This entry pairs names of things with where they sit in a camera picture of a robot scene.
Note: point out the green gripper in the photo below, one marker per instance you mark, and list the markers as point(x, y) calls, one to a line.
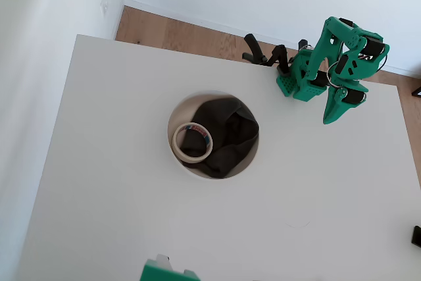
point(336, 106)

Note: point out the white tesa tape roll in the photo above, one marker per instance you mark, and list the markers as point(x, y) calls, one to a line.
point(179, 152)

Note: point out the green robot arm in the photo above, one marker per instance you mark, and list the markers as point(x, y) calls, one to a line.
point(315, 54)

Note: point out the black table clamp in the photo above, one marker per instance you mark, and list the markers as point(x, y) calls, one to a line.
point(253, 44)
point(279, 55)

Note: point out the black object on floor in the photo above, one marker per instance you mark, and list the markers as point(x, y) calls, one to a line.
point(417, 93)

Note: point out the black cloth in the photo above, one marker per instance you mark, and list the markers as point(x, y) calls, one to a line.
point(230, 136)

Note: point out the black block on table edge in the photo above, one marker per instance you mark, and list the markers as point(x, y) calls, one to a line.
point(417, 236)

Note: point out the white bowl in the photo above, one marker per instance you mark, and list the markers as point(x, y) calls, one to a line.
point(177, 113)

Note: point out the small white part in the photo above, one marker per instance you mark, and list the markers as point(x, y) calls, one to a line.
point(162, 259)

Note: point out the green printed part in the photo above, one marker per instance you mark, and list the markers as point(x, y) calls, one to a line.
point(154, 272)

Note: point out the white wall socket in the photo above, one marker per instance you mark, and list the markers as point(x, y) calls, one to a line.
point(104, 4)

